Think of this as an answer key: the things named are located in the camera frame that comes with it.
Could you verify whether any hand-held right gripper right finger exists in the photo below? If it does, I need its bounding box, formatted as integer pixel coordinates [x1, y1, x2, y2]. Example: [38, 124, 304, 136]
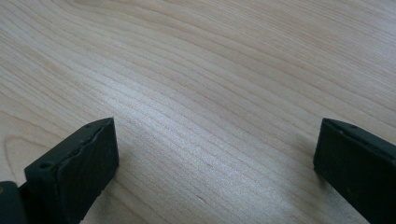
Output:
[313, 118, 396, 224]

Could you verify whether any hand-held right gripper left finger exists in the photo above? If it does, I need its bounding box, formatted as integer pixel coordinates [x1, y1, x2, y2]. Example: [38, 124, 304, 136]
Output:
[19, 117, 120, 224]

